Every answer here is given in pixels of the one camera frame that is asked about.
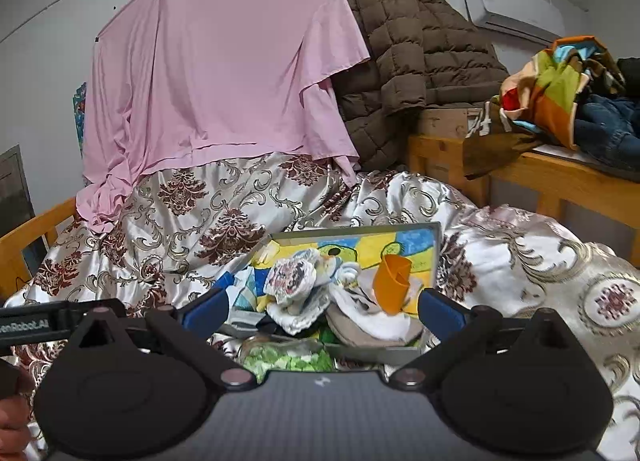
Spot grey box with cartoon painting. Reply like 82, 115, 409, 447
222, 222, 443, 367

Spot brown quilted jacket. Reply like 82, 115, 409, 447
332, 0, 510, 172

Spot person's left hand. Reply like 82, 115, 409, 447
0, 391, 32, 456

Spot blue jeans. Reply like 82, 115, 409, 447
575, 96, 640, 174

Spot wooden bed rail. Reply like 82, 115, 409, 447
0, 196, 78, 302

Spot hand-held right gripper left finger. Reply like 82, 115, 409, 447
65, 287, 257, 389

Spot pink hanging sheet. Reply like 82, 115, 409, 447
82, 0, 373, 234

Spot white air conditioner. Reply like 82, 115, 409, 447
461, 0, 568, 44

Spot wooden bed frame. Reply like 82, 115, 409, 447
407, 108, 640, 267

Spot dark green clothing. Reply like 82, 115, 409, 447
617, 57, 640, 102

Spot blue wall poster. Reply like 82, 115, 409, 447
72, 82, 88, 144

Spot orange silicone cup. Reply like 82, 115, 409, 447
372, 253, 413, 316

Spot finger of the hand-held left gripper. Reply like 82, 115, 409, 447
50, 297, 127, 329

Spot white cloth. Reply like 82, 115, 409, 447
267, 298, 331, 336
327, 283, 418, 339

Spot jar of green paper stars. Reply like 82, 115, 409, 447
237, 333, 336, 384

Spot burlap drawstring bag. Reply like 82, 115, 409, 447
325, 313, 412, 348

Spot floral satin bedspread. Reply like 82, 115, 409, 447
0, 151, 640, 461

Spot colourful printed cloth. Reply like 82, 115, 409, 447
492, 36, 626, 152

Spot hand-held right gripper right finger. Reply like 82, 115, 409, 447
390, 288, 581, 389

